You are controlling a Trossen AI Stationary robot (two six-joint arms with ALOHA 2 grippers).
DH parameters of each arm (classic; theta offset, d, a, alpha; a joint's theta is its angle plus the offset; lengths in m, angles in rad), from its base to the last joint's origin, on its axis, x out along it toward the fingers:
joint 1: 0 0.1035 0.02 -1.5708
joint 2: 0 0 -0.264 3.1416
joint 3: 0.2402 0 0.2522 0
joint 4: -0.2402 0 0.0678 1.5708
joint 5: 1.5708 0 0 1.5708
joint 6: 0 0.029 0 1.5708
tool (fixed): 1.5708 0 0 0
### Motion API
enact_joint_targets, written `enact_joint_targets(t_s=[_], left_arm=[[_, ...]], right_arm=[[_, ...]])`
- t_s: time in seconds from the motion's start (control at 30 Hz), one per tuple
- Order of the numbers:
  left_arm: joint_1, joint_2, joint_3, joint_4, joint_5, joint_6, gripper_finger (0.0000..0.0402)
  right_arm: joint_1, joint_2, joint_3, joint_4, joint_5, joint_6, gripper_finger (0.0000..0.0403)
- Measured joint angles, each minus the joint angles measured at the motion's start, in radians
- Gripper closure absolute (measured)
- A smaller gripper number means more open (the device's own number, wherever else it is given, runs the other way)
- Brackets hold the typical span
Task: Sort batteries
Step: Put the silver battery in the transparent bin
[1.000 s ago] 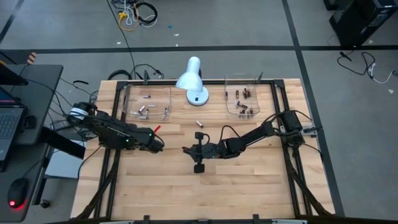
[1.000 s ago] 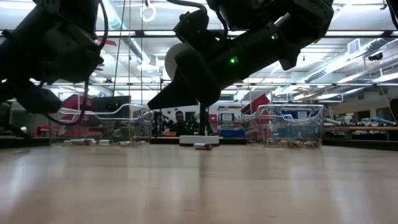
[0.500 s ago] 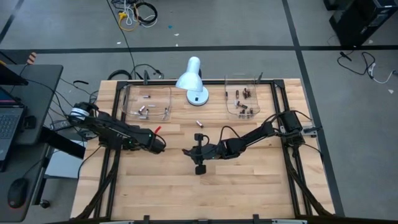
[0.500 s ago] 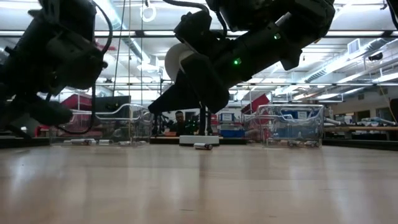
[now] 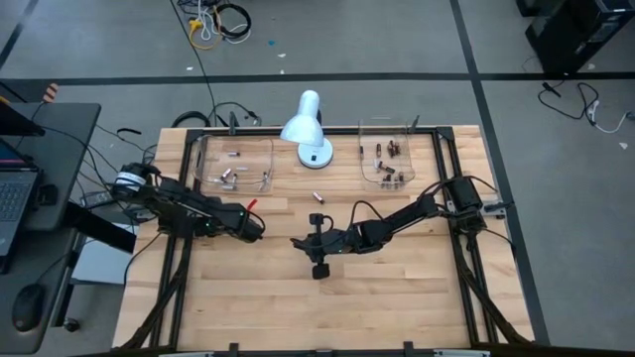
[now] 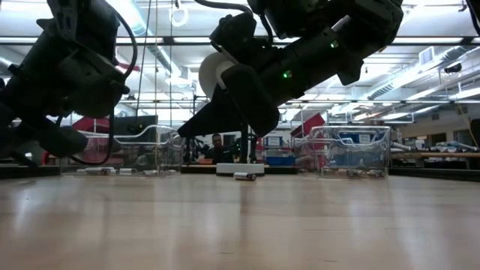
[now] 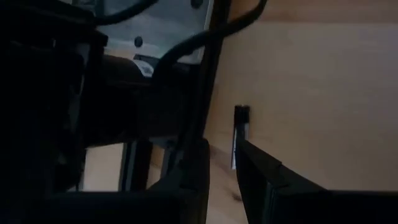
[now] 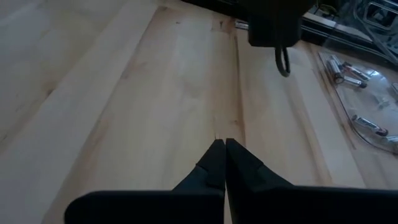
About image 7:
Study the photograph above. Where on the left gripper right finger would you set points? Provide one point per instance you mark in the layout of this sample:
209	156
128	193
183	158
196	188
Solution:
311	208

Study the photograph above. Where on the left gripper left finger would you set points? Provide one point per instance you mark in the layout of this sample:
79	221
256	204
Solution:
124	208

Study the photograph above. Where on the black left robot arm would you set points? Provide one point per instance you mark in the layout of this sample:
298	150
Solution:
46	93

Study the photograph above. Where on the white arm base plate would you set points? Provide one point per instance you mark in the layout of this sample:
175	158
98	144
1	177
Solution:
168	28

